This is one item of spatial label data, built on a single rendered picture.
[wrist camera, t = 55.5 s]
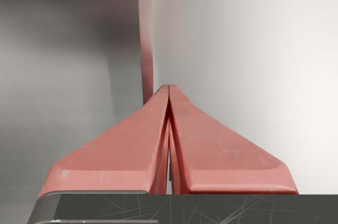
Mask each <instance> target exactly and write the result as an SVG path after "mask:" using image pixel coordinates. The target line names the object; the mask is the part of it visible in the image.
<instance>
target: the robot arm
mask: <svg viewBox="0 0 338 224"><path fill-rule="evenodd" d="M169 151H170V167H171V184H172V194H166V185H167V168H168V152H169ZM27 224H338V194H299V192H298V189H297V187H296V185H295V182H294V180H293V177H292V175H291V173H290V170H289V168H288V167H287V165H286V164H285V163H284V162H283V161H281V160H279V159H278V158H276V157H275V156H273V155H271V154H270V153H268V152H267V151H265V150H264V149H262V148H260V147H259V146H257V145H256V144H254V143H253V142H251V141H249V140H248V139H246V138H245V137H243V136H241V135H240V134H238V133H237V132H235V131H234V130H232V129H230V128H229V127H227V126H226V125H224V124H223V123H221V122H219V121H218V120H216V119H214V118H213V117H211V116H210V115H208V114H207V113H205V112H203V111H202V110H200V109H199V108H197V107H196V106H195V105H194V104H193V103H192V102H191V101H190V100H189V99H188V98H187V96H186V95H185V94H184V93H183V92H182V91H181V90H180V89H179V87H178V86H177V85H175V84H170V85H162V86H161V87H160V88H159V89H158V90H157V91H156V92H155V94H154V95H153V96H152V97H151V98H150V99H149V100H148V101H147V103H146V104H145V105H144V106H143V107H141V108H140V109H139V110H137V111H135V112H134V113H132V114H131V115H129V116H128V117H126V118H125V119H123V120H121V121H120V122H118V123H116V124H115V125H113V126H112V127H110V128H109V129H107V130H105V131H104V132H102V133H101V134H99V135H98V136H96V137H94V138H93V139H91V140H90V141H88V142H87V143H85V144H83V145H82V146H80V147H79V148H77V149H76V150H74V151H72V152H71V153H69V154H68V155H66V156H65V157H63V158H61V159H60V160H58V161H57V162H55V163H54V164H53V165H52V166H51V168H50V170H49V172H48V174H47V176H46V179H45V181H44V183H43V186H42V188H41V191H40V193H39V196H38V198H37V201H36V203H35V206H34V208H33V210H32V213H31V215H30V218H29V220H28V223H27Z"/></svg>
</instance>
